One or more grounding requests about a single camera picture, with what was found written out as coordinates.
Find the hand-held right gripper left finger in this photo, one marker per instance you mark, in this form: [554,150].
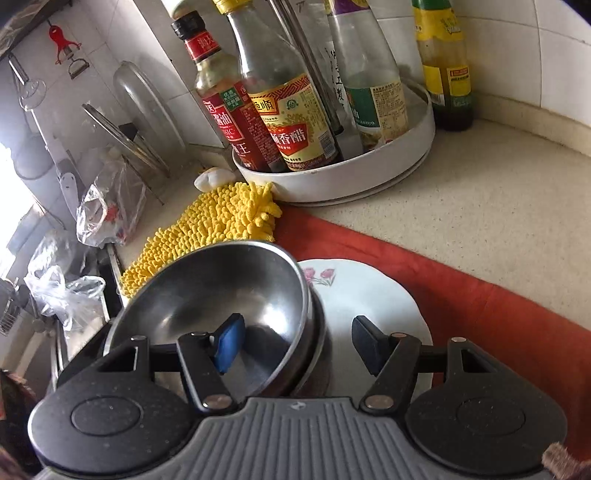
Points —
[229,344]

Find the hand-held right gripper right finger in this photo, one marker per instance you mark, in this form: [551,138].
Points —
[367,346]

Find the stainless steel bowl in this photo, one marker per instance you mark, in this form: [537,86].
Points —
[194,295]
[318,350]

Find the white floral plate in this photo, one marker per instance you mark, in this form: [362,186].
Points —
[360,295]

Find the person's left forearm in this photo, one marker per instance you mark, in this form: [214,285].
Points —
[16,406]

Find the red cloth mat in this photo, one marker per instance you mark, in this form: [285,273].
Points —
[461,286]

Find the yellow chenille cloth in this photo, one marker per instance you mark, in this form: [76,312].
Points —
[207,217]

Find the small white lumpy thing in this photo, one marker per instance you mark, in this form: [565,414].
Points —
[210,177]

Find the white round bottle tray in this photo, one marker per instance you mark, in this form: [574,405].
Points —
[360,175]

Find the crumpled clear plastic bag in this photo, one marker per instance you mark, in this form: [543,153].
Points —
[60,286]

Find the clear bag with red print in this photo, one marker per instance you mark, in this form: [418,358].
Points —
[108,207]

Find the yellow label vinegar bottle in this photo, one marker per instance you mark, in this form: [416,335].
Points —
[295,129]

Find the red label soy sauce bottle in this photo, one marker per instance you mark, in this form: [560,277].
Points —
[217,115]

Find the white plastic utensil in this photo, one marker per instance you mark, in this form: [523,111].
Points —
[69,180]

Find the steel rimmed pot lid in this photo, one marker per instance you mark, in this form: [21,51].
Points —
[124,138]

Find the green label sauce bottle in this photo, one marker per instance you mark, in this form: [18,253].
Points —
[374,101]

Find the glass pot lid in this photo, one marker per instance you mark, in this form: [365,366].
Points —
[147,106]

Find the clear bottle with handwritten label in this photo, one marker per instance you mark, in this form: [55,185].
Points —
[330,69]

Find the dark bottle with yellow label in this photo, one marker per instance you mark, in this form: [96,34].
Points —
[445,69]

